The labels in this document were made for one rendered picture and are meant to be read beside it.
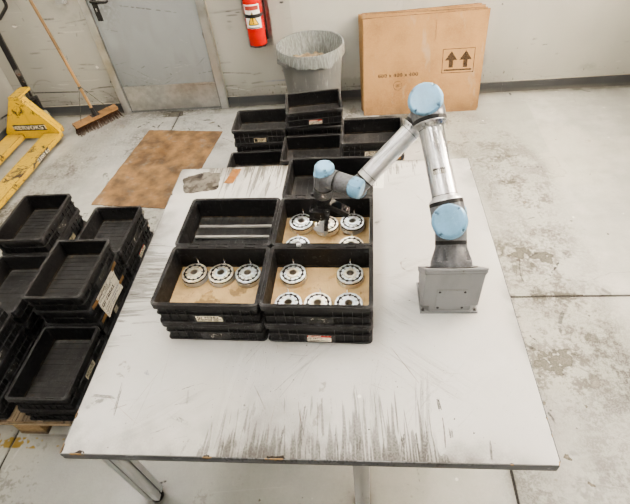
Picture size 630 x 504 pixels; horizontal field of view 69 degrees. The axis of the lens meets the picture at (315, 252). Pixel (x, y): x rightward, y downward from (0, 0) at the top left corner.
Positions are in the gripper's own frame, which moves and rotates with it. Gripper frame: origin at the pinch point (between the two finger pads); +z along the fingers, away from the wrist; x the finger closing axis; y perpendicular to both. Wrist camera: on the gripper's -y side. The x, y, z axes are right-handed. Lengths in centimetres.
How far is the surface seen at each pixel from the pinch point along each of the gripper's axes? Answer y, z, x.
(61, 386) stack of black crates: 123, 68, 50
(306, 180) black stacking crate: 11.8, 7.1, -37.9
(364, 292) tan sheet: -15.9, -1.9, 32.1
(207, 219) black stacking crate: 55, 9, -10
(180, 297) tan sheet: 55, 5, 35
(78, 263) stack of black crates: 133, 52, -12
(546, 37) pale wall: -176, 43, -275
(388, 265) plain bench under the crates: -27.5, 12.0, 7.7
